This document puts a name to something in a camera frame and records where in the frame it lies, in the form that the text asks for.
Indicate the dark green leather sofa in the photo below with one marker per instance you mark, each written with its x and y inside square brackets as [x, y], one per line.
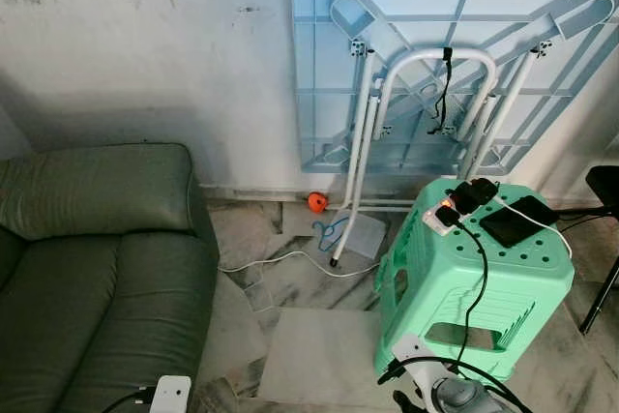
[97, 268]

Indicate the black folding stand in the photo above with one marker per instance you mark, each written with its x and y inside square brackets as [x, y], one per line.
[604, 186]

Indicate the black smartphone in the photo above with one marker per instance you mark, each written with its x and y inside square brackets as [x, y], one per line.
[505, 229]
[537, 210]

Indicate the black power adapter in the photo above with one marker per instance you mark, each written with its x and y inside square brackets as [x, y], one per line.
[476, 192]

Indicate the white power strip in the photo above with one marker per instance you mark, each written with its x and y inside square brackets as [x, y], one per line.
[437, 226]

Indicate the mint green plastic stool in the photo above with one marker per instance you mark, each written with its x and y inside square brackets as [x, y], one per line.
[435, 287]

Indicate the light blue folding table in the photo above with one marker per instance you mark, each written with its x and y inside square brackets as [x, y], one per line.
[406, 7]

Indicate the blue clothes hanger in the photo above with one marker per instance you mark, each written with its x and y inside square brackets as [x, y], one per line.
[329, 234]

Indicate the small orange ball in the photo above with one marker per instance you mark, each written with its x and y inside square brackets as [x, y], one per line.
[317, 202]

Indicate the white metal table leg frame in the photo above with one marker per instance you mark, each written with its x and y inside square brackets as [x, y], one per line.
[450, 52]

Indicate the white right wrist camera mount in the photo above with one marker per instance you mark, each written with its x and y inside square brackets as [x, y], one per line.
[411, 350]

